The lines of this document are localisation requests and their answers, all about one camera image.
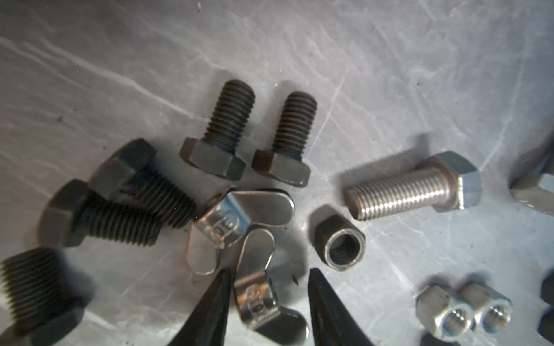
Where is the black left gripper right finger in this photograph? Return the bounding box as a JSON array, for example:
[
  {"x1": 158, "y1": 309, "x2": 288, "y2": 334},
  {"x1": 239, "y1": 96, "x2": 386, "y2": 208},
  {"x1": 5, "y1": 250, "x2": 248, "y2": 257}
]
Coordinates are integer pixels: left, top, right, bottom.
[{"x1": 307, "y1": 268, "x2": 373, "y2": 345}]

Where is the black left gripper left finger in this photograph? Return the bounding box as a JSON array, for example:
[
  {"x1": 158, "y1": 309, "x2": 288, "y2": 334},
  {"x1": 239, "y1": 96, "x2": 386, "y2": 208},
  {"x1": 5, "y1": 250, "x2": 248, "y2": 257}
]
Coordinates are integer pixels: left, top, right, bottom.
[{"x1": 169, "y1": 268, "x2": 232, "y2": 345}]

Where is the silver wing nut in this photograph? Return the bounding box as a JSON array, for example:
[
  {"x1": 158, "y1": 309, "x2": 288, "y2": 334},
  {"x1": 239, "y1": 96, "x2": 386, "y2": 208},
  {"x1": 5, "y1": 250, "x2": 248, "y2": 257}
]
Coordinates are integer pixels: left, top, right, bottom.
[
  {"x1": 233, "y1": 229, "x2": 310, "y2": 345},
  {"x1": 186, "y1": 188, "x2": 295, "y2": 275}
]

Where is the silver hex nut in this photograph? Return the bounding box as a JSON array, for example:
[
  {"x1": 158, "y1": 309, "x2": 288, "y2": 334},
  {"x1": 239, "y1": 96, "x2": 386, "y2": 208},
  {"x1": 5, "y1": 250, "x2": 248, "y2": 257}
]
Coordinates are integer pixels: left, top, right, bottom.
[
  {"x1": 460, "y1": 283, "x2": 514, "y2": 334},
  {"x1": 416, "y1": 285, "x2": 474, "y2": 343}
]

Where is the black hex bolt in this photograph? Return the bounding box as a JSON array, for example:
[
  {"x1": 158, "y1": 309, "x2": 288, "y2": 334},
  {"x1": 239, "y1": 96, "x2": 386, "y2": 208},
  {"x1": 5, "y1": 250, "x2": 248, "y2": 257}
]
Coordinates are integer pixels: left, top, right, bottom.
[
  {"x1": 1, "y1": 247, "x2": 84, "y2": 345},
  {"x1": 180, "y1": 79, "x2": 255, "y2": 181},
  {"x1": 37, "y1": 180, "x2": 163, "y2": 249},
  {"x1": 87, "y1": 138, "x2": 196, "y2": 229},
  {"x1": 252, "y1": 91, "x2": 317, "y2": 187}
]

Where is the silver hex bolt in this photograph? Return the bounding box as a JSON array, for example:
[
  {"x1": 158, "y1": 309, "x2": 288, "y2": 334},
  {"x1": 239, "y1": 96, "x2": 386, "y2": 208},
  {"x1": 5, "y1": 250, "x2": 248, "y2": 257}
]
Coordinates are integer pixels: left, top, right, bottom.
[
  {"x1": 510, "y1": 154, "x2": 553, "y2": 216},
  {"x1": 344, "y1": 151, "x2": 483, "y2": 221}
]

